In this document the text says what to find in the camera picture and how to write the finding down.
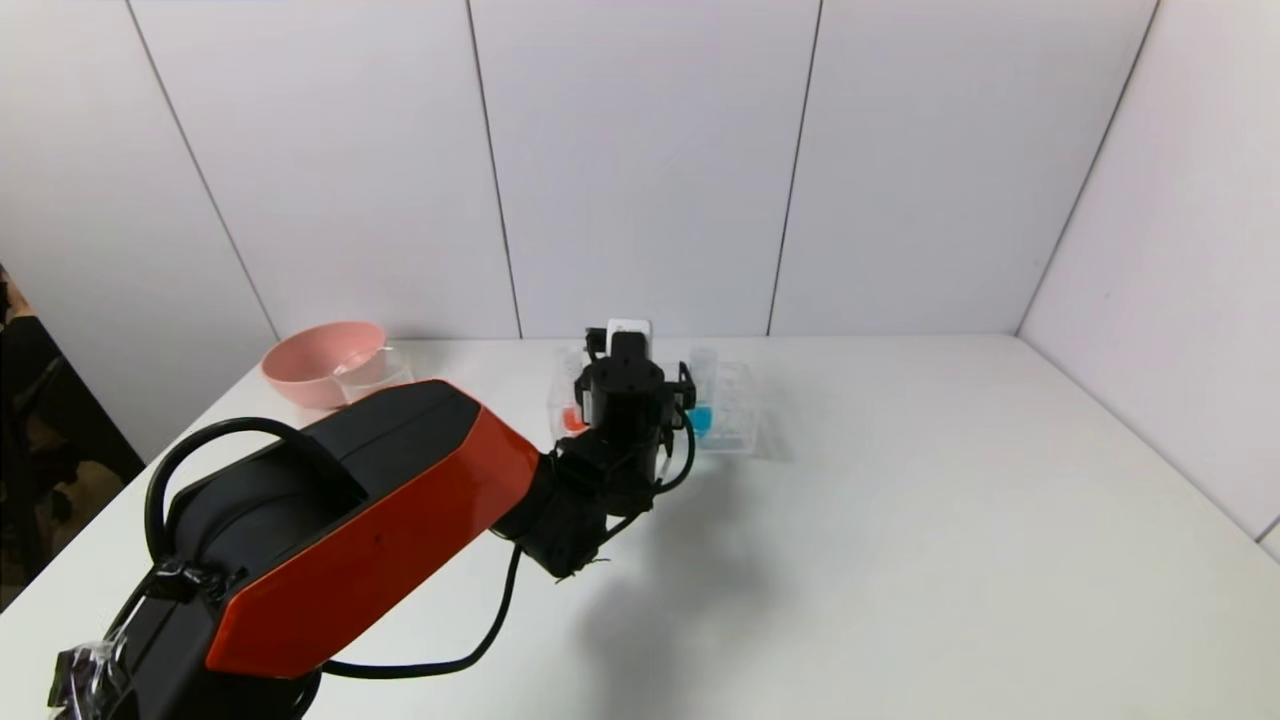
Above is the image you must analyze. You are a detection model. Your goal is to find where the test tube with blue pigment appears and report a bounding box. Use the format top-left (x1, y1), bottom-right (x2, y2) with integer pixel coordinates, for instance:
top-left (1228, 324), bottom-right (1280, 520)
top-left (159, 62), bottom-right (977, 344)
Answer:
top-left (690, 348), bottom-right (721, 439)

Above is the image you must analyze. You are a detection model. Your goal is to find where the test tube with red pigment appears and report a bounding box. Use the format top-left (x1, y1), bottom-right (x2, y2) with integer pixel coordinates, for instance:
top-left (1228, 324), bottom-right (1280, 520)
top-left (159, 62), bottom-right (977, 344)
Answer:
top-left (558, 350), bottom-right (589, 437)

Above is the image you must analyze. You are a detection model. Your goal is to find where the clear plastic test tube rack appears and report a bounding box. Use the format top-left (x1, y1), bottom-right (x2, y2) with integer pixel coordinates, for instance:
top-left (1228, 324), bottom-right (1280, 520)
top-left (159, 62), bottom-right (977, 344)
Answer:
top-left (548, 348), bottom-right (761, 457)

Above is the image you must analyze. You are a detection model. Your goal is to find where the clear glass beaker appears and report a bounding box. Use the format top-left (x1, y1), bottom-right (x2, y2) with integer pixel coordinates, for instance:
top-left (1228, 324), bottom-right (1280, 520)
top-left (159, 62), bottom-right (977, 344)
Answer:
top-left (335, 345), bottom-right (416, 406)

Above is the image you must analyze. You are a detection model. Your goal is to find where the pink plastic bowl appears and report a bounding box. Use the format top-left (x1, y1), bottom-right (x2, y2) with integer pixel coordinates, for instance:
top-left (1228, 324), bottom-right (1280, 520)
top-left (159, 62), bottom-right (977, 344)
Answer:
top-left (262, 321), bottom-right (391, 410)

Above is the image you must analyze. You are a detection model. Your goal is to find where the dark background furniture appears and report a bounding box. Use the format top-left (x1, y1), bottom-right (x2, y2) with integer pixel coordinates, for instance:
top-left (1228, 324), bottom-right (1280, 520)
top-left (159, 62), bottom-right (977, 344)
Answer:
top-left (0, 265), bottom-right (147, 606)

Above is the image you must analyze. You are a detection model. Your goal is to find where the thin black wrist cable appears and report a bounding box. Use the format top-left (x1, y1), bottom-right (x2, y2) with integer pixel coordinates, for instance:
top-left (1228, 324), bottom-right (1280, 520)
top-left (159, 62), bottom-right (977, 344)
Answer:
top-left (600, 405), bottom-right (698, 546)

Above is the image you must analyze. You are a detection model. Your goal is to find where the long black hanging cable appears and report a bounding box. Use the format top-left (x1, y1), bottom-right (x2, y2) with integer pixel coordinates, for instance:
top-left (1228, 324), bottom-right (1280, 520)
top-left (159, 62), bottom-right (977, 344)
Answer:
top-left (318, 545), bottom-right (523, 682)

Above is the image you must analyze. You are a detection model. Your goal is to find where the thick black looped cable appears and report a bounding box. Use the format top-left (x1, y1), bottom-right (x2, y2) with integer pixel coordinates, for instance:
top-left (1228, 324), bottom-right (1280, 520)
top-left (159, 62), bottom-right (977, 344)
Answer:
top-left (145, 417), bottom-right (341, 561)

